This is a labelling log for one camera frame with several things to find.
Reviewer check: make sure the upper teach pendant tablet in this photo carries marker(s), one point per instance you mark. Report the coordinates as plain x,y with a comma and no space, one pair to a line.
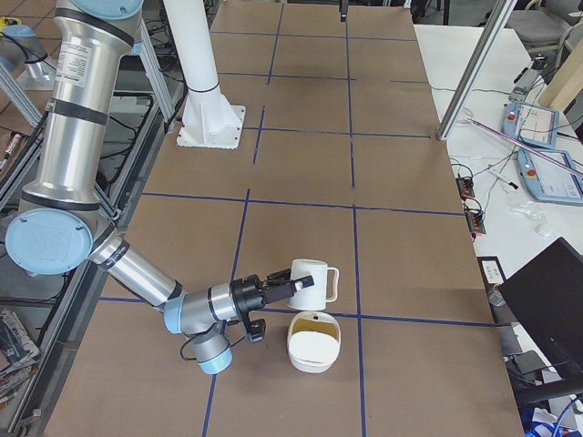
536,126

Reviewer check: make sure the black marker pen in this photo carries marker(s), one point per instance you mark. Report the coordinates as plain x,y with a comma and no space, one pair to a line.
499,176

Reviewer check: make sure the cream basket container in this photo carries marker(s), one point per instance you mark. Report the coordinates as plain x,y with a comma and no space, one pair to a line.
313,341

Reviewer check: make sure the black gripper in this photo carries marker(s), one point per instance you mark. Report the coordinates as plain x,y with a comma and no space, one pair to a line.
250,294

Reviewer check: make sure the aluminium frame post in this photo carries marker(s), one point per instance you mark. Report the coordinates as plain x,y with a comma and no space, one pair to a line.
494,26

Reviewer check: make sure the orange circuit board lower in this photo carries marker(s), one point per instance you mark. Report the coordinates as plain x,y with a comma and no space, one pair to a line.
475,220

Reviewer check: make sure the teach pendant tablet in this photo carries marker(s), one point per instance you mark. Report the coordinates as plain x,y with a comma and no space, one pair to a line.
545,181
536,126

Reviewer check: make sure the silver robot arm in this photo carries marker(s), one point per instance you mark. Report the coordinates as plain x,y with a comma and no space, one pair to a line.
23,50
59,224

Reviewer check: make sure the white ribbed mug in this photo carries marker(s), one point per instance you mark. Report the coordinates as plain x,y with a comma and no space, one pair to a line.
314,297

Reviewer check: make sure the lower teach pendant tablet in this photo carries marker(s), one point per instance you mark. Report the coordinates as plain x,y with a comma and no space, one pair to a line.
545,181

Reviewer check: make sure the orange circuit board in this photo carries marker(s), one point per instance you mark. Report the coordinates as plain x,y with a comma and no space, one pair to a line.
475,220
465,186

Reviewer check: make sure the stack of books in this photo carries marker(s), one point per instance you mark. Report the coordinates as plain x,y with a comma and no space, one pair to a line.
19,354

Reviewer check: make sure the orange circuit board upper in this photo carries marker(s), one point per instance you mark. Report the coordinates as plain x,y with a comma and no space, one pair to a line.
465,186

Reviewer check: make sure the black laptop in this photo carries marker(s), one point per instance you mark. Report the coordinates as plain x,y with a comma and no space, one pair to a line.
545,296

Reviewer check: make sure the white camera pole with base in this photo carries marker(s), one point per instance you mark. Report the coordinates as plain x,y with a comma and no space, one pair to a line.
209,119

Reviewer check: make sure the white label card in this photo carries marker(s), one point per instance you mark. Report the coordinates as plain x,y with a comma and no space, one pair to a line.
491,270

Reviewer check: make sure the wrist black camera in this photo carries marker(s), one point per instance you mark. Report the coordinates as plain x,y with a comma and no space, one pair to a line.
254,330

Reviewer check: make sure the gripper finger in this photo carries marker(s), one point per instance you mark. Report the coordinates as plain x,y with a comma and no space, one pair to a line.
343,9

